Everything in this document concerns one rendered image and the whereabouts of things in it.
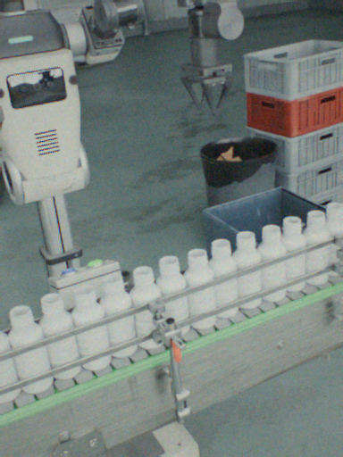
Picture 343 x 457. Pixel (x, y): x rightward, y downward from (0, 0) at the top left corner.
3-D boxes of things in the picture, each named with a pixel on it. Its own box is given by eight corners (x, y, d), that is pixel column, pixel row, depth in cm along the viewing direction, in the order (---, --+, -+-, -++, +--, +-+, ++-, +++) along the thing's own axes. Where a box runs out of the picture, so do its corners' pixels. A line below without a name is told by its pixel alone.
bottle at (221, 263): (226, 301, 128) (222, 234, 121) (244, 311, 124) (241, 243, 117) (204, 311, 126) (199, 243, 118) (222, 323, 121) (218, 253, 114)
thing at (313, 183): (289, 210, 354) (289, 175, 345) (246, 191, 386) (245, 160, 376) (357, 183, 383) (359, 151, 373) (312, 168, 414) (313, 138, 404)
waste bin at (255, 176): (230, 271, 338) (225, 167, 310) (193, 243, 375) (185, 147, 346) (294, 249, 355) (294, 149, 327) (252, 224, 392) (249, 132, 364)
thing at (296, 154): (290, 176, 344) (290, 139, 334) (245, 160, 375) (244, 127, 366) (359, 150, 373) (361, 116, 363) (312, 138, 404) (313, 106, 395)
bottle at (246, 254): (254, 293, 130) (252, 227, 123) (266, 306, 125) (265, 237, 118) (230, 299, 129) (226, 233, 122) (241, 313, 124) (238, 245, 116)
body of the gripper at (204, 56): (207, 68, 123) (204, 31, 120) (233, 73, 115) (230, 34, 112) (179, 73, 121) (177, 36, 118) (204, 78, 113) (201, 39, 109)
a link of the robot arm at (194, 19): (204, 2, 116) (180, 5, 114) (225, 2, 110) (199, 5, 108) (207, 37, 119) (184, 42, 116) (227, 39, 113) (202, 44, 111)
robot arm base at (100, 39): (79, 8, 154) (94, 50, 154) (87, -8, 147) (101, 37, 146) (111, 4, 158) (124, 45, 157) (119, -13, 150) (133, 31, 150)
